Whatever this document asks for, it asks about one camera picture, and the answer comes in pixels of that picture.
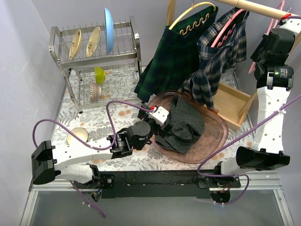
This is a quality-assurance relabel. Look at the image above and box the grey dotted skirt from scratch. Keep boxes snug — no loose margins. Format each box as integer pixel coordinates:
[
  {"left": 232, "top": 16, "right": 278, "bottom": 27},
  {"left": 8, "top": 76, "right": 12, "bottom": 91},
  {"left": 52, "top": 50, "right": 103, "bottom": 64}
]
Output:
[{"left": 155, "top": 96, "right": 205, "bottom": 154}]

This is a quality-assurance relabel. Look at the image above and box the pink wavy hanger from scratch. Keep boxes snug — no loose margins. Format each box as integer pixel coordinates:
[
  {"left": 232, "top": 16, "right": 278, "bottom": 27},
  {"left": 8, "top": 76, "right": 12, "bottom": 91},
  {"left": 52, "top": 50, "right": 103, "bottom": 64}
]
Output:
[{"left": 211, "top": 9, "right": 244, "bottom": 48}]

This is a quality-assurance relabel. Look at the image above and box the navy cream plaid skirt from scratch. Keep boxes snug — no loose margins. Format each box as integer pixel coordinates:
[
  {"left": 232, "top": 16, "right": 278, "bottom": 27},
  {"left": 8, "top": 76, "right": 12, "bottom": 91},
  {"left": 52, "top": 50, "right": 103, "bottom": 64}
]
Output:
[{"left": 178, "top": 8, "right": 249, "bottom": 110}]

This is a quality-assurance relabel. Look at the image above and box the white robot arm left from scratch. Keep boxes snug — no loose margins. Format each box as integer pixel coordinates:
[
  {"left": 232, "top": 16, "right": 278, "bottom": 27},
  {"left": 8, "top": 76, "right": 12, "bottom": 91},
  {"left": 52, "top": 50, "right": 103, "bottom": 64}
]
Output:
[{"left": 31, "top": 106, "right": 172, "bottom": 188}]

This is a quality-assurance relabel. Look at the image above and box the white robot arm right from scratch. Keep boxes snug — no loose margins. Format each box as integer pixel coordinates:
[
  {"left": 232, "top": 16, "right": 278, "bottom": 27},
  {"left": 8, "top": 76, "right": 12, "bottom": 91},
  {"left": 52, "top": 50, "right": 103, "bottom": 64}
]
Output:
[{"left": 213, "top": 16, "right": 301, "bottom": 187}]

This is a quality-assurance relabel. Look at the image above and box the yellow hanger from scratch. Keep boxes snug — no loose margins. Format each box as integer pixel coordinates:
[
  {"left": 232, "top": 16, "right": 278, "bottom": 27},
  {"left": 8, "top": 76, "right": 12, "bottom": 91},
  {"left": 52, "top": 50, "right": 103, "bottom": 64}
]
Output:
[{"left": 168, "top": 1, "right": 217, "bottom": 36}]

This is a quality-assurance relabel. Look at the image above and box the green tartan skirt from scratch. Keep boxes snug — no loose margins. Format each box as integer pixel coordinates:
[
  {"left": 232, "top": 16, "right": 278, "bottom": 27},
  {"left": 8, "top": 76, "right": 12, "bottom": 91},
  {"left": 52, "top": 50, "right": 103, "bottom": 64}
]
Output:
[{"left": 134, "top": 6, "right": 218, "bottom": 102}]

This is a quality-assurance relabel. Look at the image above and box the pink transparent tray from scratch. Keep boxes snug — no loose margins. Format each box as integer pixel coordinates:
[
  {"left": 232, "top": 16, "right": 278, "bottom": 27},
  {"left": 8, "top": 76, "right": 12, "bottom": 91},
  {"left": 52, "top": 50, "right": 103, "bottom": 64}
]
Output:
[{"left": 148, "top": 90, "right": 229, "bottom": 164}]

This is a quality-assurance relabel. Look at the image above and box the floral table mat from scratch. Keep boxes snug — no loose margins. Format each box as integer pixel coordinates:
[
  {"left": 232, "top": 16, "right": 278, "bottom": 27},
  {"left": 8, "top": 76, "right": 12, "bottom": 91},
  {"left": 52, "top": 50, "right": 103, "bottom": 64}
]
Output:
[{"left": 53, "top": 64, "right": 254, "bottom": 171}]

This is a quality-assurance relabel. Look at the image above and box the wooden clothes rack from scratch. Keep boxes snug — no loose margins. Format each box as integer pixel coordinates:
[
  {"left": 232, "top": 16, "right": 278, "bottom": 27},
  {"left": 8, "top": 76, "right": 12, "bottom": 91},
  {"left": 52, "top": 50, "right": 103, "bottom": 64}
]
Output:
[{"left": 166, "top": 0, "right": 290, "bottom": 131}]

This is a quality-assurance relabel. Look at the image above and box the patterned cup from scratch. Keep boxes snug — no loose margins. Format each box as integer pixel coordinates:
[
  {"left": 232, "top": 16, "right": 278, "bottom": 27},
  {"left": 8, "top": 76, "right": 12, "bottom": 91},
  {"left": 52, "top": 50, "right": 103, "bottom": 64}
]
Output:
[{"left": 89, "top": 82, "right": 101, "bottom": 102}]

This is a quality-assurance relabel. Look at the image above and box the cream bowl dark rim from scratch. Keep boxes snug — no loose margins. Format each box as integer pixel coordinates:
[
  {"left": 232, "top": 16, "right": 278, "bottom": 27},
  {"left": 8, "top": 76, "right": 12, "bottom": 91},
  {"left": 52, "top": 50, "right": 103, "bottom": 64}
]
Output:
[{"left": 66, "top": 127, "right": 89, "bottom": 145}]

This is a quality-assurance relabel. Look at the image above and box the yellow-green bowl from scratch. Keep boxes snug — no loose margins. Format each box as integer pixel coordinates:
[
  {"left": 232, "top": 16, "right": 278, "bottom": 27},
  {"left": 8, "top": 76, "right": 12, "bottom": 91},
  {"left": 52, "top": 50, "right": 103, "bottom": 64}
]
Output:
[{"left": 95, "top": 67, "right": 106, "bottom": 84}]

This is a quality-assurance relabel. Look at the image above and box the steel dish rack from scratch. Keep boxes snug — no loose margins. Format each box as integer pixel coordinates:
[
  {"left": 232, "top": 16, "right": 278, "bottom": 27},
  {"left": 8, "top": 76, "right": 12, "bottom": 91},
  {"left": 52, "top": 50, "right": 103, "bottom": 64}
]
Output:
[{"left": 49, "top": 16, "right": 142, "bottom": 113}]

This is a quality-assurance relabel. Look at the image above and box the cream plate right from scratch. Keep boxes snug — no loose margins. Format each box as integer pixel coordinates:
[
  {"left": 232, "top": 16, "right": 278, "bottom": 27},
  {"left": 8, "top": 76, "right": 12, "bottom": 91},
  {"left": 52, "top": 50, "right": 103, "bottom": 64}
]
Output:
[{"left": 86, "top": 26, "right": 101, "bottom": 57}]

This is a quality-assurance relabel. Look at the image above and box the cream plate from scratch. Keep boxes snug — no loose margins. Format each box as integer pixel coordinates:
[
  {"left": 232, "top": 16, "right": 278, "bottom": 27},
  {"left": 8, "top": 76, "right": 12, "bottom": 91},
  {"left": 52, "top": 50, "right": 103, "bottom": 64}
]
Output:
[
  {"left": 86, "top": 26, "right": 101, "bottom": 57},
  {"left": 69, "top": 29, "right": 82, "bottom": 60}
]

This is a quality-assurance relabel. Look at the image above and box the blue plate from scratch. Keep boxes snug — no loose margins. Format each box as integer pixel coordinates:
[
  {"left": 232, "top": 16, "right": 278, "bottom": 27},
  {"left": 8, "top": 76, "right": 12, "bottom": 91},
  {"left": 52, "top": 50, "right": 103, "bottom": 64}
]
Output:
[{"left": 104, "top": 8, "right": 114, "bottom": 54}]

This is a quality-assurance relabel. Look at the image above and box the cream plate left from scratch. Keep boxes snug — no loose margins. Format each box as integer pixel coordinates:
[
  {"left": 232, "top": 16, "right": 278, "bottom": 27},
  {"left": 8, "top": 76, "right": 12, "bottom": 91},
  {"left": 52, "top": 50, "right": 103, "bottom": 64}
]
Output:
[{"left": 69, "top": 29, "right": 82, "bottom": 60}]

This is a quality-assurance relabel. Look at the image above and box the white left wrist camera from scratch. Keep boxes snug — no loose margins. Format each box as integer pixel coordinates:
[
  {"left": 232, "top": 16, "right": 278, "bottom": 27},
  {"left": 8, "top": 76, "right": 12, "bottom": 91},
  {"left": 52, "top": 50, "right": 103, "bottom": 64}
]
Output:
[{"left": 149, "top": 105, "right": 169, "bottom": 126}]

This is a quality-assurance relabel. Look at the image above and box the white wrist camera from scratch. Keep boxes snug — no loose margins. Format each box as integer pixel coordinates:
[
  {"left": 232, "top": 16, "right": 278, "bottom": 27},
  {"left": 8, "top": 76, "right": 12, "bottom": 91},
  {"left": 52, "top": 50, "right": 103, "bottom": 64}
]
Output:
[
  {"left": 149, "top": 105, "right": 169, "bottom": 126},
  {"left": 281, "top": 14, "right": 301, "bottom": 23}
]

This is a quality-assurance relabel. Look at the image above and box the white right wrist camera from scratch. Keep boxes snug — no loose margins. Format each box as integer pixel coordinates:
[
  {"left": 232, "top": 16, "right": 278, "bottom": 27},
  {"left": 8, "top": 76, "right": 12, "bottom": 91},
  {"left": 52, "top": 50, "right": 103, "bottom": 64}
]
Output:
[{"left": 281, "top": 14, "right": 301, "bottom": 23}]

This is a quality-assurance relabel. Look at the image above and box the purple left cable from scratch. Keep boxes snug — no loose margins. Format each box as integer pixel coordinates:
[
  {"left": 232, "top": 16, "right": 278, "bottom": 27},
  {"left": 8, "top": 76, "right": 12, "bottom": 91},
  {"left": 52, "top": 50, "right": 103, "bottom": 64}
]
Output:
[{"left": 32, "top": 100, "right": 155, "bottom": 218}]

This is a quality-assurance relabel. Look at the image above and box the purple cable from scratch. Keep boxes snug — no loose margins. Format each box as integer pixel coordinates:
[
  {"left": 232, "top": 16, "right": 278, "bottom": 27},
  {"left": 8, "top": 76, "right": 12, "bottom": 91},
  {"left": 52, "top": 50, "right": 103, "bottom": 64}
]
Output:
[
  {"left": 32, "top": 100, "right": 155, "bottom": 218},
  {"left": 197, "top": 15, "right": 301, "bottom": 204}
]

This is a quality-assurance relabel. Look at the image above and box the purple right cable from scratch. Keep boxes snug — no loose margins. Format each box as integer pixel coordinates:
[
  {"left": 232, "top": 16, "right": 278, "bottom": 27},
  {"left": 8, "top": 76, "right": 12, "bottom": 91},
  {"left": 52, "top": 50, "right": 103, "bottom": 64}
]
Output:
[{"left": 197, "top": 15, "right": 301, "bottom": 204}]

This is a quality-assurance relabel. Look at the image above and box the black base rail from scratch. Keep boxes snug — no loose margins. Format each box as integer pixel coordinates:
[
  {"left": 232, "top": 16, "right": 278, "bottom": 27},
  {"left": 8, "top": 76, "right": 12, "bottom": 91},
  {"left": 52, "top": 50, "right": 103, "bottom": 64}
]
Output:
[{"left": 72, "top": 169, "right": 242, "bottom": 201}]

